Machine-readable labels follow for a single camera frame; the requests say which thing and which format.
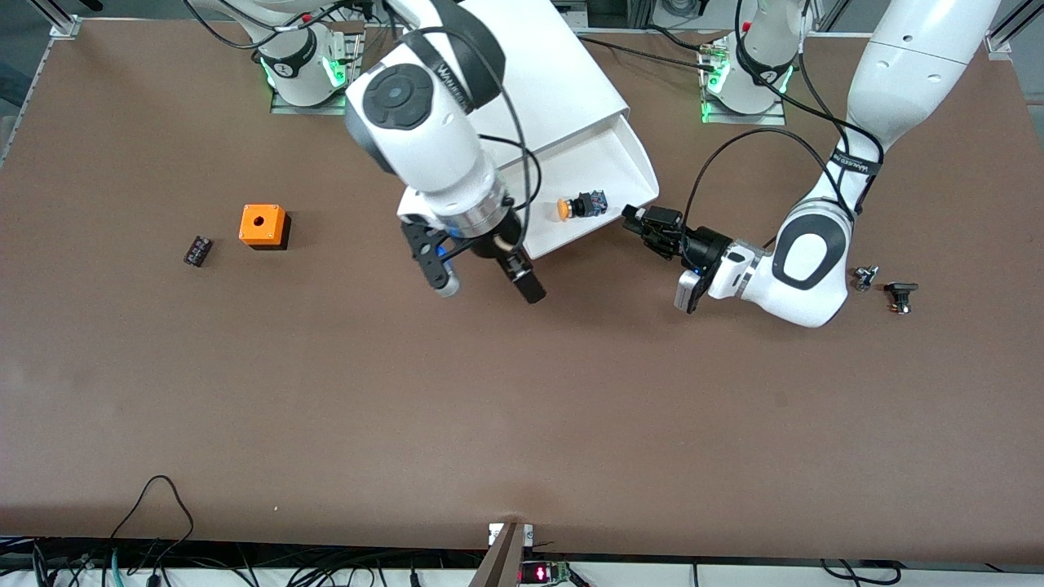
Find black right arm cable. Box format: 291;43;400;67
184;0;545;263

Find circuit board with red light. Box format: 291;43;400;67
520;561;577;585

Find black cable behind cabinet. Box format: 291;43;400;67
573;24;728;76

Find white drawer cabinet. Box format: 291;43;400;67
387;0;631;174

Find orange mushroom push button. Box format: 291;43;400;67
557;191;610;222

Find white drawer with orange button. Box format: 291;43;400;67
489;113;661;262

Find aluminium frame profile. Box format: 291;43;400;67
985;0;1030;55
31;0;84;38

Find small black switch part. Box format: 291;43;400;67
884;281;920;316

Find orange box with hole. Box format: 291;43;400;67
238;204;292;252

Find tangled black cables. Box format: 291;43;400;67
0;536;490;587

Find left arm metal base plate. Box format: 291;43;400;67
699;47;789;126

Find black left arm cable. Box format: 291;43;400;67
688;0;887;245

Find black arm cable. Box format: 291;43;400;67
184;0;545;263
688;0;887;245

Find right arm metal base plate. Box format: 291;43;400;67
270;31;365;116

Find black cable coil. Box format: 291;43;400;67
819;558;903;586

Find looped thin black cable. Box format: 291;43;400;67
109;474;196;565

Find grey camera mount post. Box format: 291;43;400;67
468;522;536;587

